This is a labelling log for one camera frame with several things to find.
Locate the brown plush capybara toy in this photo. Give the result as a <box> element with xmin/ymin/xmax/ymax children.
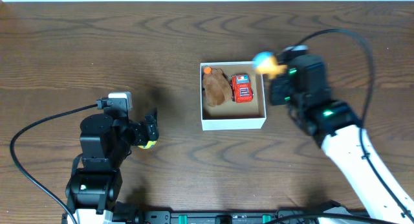
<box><xmin>202</xmin><ymin>66</ymin><xmax>232</xmax><ymax>107</ymax></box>

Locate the red toy car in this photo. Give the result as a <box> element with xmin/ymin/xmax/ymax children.
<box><xmin>230</xmin><ymin>74</ymin><xmax>254</xmax><ymax>103</ymax></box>

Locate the orange toy duck blue cap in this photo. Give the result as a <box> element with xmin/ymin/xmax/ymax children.
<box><xmin>252</xmin><ymin>52</ymin><xmax>287</xmax><ymax>80</ymax></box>

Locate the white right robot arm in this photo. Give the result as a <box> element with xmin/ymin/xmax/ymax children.
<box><xmin>267</xmin><ymin>48</ymin><xmax>413</xmax><ymax>223</ymax></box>

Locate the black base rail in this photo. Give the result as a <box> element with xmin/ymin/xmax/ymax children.
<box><xmin>142</xmin><ymin>209</ymin><xmax>305</xmax><ymax>224</ymax></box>

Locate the yellow and black toy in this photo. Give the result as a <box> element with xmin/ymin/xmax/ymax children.
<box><xmin>138</xmin><ymin>140</ymin><xmax>157</xmax><ymax>150</ymax></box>

